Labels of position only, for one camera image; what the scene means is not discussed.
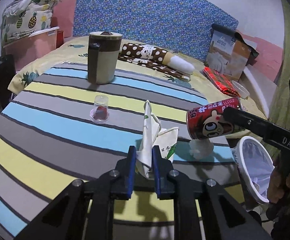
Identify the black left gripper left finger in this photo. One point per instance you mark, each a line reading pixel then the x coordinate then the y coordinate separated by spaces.
pixel 85 210

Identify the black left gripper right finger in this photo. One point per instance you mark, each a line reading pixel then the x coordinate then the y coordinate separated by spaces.
pixel 202 210

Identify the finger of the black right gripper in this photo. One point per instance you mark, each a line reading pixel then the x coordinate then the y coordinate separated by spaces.
pixel 270 133

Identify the white printed paper wrapper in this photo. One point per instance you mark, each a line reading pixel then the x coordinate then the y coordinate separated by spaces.
pixel 154 135

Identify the red cartoon drink can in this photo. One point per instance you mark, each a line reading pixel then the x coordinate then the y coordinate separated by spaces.
pixel 207 121

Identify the white trash bin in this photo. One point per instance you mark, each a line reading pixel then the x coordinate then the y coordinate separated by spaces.
pixel 255 167

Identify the person hand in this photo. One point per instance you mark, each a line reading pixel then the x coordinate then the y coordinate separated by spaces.
pixel 277 182

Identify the white crumpled tissue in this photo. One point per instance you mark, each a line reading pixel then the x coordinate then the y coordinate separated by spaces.
pixel 200 149

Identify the clear plastic container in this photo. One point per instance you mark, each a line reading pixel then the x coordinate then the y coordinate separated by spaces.
pixel 242 91

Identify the striped tablecloth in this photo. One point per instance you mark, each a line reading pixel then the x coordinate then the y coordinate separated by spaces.
pixel 47 138

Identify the green curtain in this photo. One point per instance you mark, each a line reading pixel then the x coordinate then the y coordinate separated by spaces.
pixel 280 109

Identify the red patterned cloth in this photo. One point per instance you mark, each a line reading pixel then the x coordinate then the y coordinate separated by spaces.
pixel 220 82

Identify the clear jelly cup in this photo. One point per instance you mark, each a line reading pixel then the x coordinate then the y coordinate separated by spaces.
pixel 99 113

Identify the cardboard product box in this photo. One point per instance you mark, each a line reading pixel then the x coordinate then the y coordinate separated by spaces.
pixel 229 53

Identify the brown polka dot pillow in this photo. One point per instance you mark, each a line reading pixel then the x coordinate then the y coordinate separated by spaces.
pixel 157 59

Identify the yellow pineapple bed sheet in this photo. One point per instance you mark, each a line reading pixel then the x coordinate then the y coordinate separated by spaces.
pixel 76 50

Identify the black chair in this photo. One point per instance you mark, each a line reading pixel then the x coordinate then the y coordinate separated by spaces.
pixel 7 72

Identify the brown beige lidded jug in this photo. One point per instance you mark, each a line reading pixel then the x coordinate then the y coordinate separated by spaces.
pixel 103 50

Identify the blue patterned headboard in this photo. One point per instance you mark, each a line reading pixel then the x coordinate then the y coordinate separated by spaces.
pixel 180 25

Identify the pink storage box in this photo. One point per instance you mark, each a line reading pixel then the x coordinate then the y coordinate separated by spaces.
pixel 34 46

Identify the pineapple print folded quilt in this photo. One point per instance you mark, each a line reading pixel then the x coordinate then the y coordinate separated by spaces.
pixel 23 17

